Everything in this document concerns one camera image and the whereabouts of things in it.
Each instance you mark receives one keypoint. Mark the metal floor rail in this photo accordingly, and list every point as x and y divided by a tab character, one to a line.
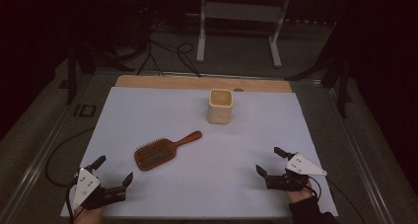
36	161
358	161

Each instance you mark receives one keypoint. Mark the cream square cup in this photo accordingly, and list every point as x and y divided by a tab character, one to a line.
220	113

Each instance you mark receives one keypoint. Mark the wooden table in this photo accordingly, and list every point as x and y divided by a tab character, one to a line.
164	82

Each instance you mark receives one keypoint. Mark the white metal stand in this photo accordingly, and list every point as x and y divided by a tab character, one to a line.
243	11

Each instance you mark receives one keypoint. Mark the person's right hand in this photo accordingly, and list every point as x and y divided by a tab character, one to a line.
300	196

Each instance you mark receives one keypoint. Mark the black stand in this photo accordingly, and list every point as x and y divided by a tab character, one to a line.
71	76
341	79

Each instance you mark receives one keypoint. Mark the person's left hand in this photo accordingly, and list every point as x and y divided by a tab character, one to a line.
88	216

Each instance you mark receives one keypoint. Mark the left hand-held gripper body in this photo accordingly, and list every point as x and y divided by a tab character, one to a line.
86	184

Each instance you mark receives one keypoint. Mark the brown wooden hairbrush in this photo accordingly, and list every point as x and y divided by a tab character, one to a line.
154	153

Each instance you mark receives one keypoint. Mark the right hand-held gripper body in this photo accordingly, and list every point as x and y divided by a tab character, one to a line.
302	166

